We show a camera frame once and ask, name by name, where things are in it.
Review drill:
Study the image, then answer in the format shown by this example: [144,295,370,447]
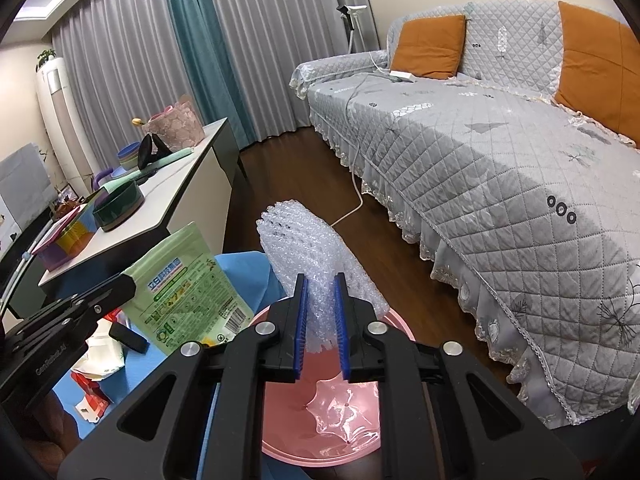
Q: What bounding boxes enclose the colourful storage box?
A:
[30,204,98,271]

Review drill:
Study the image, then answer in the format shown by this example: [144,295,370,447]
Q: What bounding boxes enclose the orange cushion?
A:
[555,1,639,142]
[390,14,466,80]

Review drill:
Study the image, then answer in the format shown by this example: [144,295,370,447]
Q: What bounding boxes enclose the grey quilted sofa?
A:
[291,0,639,428]

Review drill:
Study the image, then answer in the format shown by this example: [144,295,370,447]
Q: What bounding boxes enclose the pink patterned basket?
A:
[142,94,205,152]

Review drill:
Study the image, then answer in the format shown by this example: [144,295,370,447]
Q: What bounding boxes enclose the pink plastic basin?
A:
[249,303,418,468]

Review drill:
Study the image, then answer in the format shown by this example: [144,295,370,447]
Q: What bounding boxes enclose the brown figurine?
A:
[53,200,80,219]

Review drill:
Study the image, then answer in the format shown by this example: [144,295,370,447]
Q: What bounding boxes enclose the potted plant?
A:
[35,48,56,73]

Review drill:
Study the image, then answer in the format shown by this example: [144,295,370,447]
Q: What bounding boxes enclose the white top coffee table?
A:
[39,119,240,299]

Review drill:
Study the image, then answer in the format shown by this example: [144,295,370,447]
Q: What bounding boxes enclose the tv cabinet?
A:
[0,219,51,321]

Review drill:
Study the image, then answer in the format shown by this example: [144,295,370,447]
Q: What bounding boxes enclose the white charger cable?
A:
[328,51,417,229]

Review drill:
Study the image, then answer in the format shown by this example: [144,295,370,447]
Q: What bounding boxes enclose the small photo frame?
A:
[58,184,79,203]

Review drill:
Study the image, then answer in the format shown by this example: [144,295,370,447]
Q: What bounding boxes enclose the red white carton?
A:
[70,370,112,425]

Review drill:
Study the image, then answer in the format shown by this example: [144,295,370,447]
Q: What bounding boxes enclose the white standing air conditioner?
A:
[36,58,100,196]

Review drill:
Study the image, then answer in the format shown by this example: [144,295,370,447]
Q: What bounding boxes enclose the teal curtain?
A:
[167,0,257,148]

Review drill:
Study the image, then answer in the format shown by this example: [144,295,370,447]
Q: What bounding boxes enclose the green snack pouch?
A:
[122,222,254,356]

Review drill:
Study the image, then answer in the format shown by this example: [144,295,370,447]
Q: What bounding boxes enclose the stacked coloured bowls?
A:
[117,141,141,171]

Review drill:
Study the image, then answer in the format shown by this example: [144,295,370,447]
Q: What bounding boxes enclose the white paper bag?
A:
[72,318,125,382]

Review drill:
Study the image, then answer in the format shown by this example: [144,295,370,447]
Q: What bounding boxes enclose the white floor lamp stand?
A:
[336,4,368,53]

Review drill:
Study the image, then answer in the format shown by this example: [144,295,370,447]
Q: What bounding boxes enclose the dark green round bowl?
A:
[93,181,144,232]

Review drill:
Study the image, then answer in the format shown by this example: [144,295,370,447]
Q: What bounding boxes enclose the grey covered television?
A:
[0,143,58,256]

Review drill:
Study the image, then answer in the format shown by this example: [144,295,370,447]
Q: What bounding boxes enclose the black hat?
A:
[138,133,172,170]

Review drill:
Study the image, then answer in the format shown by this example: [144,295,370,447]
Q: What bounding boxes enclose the bubble wrap piece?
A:
[256,200,390,353]

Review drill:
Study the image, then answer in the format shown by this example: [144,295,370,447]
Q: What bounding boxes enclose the person's left hand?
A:
[24,391,81,474]

